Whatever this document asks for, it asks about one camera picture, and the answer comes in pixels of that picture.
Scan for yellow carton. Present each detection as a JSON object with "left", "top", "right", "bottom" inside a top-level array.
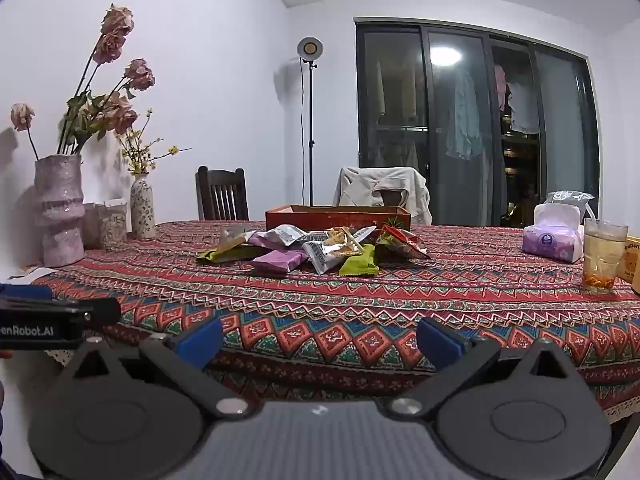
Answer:
[{"left": 617, "top": 235, "right": 640, "bottom": 295}]

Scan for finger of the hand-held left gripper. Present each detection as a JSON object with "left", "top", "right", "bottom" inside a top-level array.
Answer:
[
  {"left": 0, "top": 296, "right": 122, "bottom": 331},
  {"left": 0, "top": 284, "right": 54, "bottom": 301}
]

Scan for dried pink rose bouquet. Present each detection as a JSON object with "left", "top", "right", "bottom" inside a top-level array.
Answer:
[{"left": 10, "top": 4, "right": 157, "bottom": 161}]

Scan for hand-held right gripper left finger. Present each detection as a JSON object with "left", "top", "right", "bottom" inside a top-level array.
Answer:
[{"left": 57, "top": 317, "right": 261, "bottom": 420}]

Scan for pink hanging garment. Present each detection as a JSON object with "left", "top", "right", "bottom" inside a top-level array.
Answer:
[{"left": 492, "top": 65, "right": 513, "bottom": 111}]

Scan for yellow flower sprigs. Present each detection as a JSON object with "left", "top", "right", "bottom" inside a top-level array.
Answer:
[{"left": 116, "top": 107, "right": 193, "bottom": 177}]

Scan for large pink ceramic vase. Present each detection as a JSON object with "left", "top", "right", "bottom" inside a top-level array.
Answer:
[{"left": 34, "top": 154, "right": 86, "bottom": 268}]

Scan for glass jar with white lid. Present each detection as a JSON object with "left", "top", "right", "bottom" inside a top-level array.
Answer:
[{"left": 97, "top": 199, "right": 132, "bottom": 250}]

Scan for grey plastic bag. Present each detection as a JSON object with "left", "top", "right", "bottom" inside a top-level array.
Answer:
[{"left": 545, "top": 190, "right": 596, "bottom": 211}]

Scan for white paper sheet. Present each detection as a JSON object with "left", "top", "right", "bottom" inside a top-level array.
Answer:
[{"left": 7, "top": 266, "right": 58, "bottom": 283}]

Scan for orange cardboard box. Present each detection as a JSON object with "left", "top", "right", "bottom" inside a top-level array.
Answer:
[{"left": 265, "top": 204, "right": 412, "bottom": 233}]

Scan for purple white tissue pack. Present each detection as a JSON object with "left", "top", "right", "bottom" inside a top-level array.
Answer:
[{"left": 521, "top": 203, "right": 586, "bottom": 264}]

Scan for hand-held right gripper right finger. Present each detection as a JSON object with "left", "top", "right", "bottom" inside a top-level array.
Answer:
[{"left": 381, "top": 317, "right": 583, "bottom": 420}]

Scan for dark wooden chair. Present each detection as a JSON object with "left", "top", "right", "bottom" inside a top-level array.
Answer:
[{"left": 196, "top": 165, "right": 249, "bottom": 222}]

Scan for small floral ceramic vase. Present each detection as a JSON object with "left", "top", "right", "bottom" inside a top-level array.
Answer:
[{"left": 130, "top": 174, "right": 157, "bottom": 240}]

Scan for black light stand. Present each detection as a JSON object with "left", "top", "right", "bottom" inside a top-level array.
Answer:
[{"left": 296, "top": 36, "right": 326, "bottom": 207}]

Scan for pale blue hanging garment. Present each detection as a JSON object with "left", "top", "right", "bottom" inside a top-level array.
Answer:
[{"left": 445, "top": 72, "right": 483, "bottom": 161}]

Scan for chair with beige jacket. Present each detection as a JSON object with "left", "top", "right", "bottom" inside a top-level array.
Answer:
[{"left": 333, "top": 166, "right": 433, "bottom": 226}]

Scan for white hanging garment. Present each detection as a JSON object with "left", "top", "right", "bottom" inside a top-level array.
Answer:
[{"left": 507, "top": 82, "right": 541, "bottom": 136}]

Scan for sliding glass door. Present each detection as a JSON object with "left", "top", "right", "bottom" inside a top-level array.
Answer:
[{"left": 354, "top": 17, "right": 601, "bottom": 228}]

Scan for glass cup with drink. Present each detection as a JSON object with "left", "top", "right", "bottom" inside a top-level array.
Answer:
[{"left": 581, "top": 218, "right": 629, "bottom": 293}]

